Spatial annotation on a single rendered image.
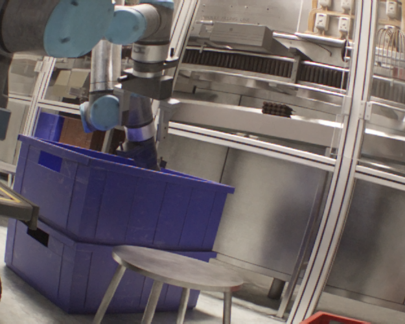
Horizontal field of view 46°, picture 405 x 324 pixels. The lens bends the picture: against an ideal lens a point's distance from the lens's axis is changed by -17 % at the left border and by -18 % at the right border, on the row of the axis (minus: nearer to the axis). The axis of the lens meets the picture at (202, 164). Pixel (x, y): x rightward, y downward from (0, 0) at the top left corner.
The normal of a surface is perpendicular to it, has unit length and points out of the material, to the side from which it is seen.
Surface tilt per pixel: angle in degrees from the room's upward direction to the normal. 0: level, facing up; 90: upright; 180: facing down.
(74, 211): 90
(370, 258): 90
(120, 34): 114
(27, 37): 137
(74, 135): 90
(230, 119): 90
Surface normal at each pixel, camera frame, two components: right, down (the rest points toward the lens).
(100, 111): 0.32, 0.17
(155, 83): -0.61, 0.26
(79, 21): 0.90, 0.32
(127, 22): -0.29, 0.36
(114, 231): 0.77, 0.20
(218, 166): -0.58, -0.14
